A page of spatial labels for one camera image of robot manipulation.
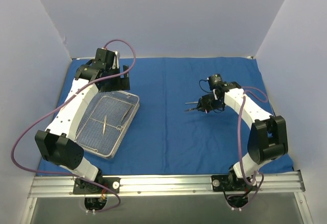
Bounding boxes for steel forceps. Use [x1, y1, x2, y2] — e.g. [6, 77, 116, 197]
[120, 107, 131, 123]

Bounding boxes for steel wire mesh tray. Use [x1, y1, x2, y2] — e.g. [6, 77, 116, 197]
[76, 91, 139, 159]

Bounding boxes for blue surgical wrap cloth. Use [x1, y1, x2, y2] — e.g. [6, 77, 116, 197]
[85, 58, 266, 175]

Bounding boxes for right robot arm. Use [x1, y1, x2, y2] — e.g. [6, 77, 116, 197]
[195, 74, 288, 190]

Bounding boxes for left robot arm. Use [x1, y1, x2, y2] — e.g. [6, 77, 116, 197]
[35, 48, 130, 193]

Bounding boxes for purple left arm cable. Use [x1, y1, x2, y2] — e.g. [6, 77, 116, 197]
[10, 39, 137, 212]

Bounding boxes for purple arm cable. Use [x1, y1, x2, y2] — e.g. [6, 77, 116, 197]
[10, 39, 137, 212]
[224, 86, 269, 208]

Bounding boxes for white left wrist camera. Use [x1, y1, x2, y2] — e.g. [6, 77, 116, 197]
[112, 51, 120, 69]

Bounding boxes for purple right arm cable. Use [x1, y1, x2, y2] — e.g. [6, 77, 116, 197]
[224, 86, 269, 208]

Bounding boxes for aluminium back rail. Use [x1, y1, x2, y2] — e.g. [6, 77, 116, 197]
[72, 56, 255, 60]

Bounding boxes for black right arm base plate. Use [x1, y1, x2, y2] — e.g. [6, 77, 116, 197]
[211, 175, 258, 192]

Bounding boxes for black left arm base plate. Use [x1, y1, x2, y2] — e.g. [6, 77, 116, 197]
[73, 177, 121, 194]

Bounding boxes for aluminium front frame rail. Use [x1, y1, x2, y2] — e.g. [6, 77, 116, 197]
[28, 171, 305, 198]

